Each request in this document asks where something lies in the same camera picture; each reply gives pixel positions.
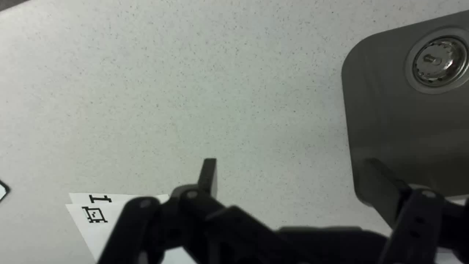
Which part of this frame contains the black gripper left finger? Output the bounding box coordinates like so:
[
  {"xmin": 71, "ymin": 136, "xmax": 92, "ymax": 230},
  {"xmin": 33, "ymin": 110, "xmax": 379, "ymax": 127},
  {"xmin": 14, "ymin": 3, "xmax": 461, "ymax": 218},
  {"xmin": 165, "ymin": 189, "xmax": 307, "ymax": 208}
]
[{"xmin": 97, "ymin": 157, "xmax": 295, "ymax": 264}]

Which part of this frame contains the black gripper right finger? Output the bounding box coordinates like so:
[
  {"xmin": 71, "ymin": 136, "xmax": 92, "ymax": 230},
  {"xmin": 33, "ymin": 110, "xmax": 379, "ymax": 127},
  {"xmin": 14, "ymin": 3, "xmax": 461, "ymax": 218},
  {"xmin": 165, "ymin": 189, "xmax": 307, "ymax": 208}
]
[{"xmin": 363, "ymin": 157, "xmax": 469, "ymax": 264}]

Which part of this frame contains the white paper with black marks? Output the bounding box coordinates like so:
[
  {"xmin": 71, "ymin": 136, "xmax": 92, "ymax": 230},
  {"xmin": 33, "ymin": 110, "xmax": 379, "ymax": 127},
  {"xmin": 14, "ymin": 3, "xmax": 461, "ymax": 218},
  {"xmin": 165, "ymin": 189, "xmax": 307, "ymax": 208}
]
[{"xmin": 65, "ymin": 192, "xmax": 174, "ymax": 261}]

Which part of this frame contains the stainless steel sink basin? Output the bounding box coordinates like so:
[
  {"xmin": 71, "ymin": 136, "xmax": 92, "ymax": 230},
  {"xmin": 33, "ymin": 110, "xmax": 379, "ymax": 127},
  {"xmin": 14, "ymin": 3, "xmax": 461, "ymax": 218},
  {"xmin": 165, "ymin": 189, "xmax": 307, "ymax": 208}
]
[{"xmin": 341, "ymin": 10, "xmax": 469, "ymax": 206}]

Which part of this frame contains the small white black-edged tag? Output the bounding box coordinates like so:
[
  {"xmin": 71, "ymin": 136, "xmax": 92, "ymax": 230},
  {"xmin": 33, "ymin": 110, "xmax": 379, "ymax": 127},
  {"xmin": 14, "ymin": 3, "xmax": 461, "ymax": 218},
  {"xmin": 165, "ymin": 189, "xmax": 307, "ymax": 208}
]
[{"xmin": 0, "ymin": 179, "xmax": 12, "ymax": 203}]

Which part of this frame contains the round metal sink drain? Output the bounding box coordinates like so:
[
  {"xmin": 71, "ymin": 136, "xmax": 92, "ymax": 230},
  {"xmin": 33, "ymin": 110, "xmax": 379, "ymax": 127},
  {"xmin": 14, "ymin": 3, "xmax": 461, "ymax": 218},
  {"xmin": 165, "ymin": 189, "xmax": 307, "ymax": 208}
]
[{"xmin": 404, "ymin": 27, "xmax": 469, "ymax": 95}]

